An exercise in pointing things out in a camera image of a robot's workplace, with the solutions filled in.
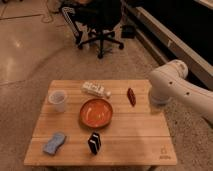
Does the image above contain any wooden table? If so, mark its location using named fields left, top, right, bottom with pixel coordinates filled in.
left=24, top=80, right=177, bottom=166

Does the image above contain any blue sponge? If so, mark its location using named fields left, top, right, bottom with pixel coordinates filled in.
left=43, top=132, right=66, bottom=155

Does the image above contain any clear plastic cup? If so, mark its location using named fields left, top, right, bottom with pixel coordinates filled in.
left=48, top=90, right=67, bottom=112

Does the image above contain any dark red oblong object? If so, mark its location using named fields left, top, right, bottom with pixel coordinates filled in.
left=127, top=88, right=136, bottom=107

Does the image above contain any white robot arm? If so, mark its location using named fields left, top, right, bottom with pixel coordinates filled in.
left=149, top=60, right=213, bottom=124

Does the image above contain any black office chair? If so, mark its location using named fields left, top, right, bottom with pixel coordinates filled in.
left=59, top=0, right=124, bottom=59

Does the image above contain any black box on floor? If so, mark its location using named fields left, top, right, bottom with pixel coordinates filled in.
left=121, top=25, right=135, bottom=39

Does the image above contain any orange round plate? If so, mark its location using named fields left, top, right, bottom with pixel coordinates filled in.
left=80, top=99, right=113, bottom=128

